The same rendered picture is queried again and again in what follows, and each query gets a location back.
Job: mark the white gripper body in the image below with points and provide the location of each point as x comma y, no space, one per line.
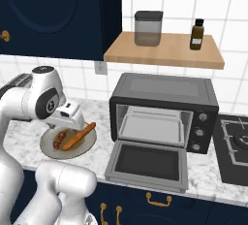
69,120

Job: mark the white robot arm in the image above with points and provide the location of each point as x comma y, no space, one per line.
19,106

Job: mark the baguette bread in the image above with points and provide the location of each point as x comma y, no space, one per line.
78,136

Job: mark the kebab skewer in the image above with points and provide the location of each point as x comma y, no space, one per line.
60,139

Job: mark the navy base cupboard door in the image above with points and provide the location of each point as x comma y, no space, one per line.
24,193
109,203

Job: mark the toaster oven door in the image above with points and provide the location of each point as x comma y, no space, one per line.
148,165

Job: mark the black toaster oven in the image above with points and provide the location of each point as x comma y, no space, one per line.
161,93

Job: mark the toaster oven timer knob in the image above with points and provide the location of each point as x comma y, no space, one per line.
202,117

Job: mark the grey round plate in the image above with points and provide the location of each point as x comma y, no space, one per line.
79,144

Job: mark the grey baking tray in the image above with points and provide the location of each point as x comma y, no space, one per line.
151,128

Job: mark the brass cupboard knob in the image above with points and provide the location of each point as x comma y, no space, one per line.
5,36

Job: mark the grey lidded canister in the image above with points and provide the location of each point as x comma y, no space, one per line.
148,28

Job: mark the navy drawer front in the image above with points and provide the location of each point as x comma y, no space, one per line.
174,208

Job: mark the brown glass bottle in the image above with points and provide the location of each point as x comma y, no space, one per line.
197,35

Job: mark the black gas hob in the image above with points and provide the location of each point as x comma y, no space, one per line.
232,151

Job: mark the navy wall cupboard door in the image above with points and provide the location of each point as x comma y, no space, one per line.
48,12

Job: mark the wooden wall shelf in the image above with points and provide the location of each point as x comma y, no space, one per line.
168,49

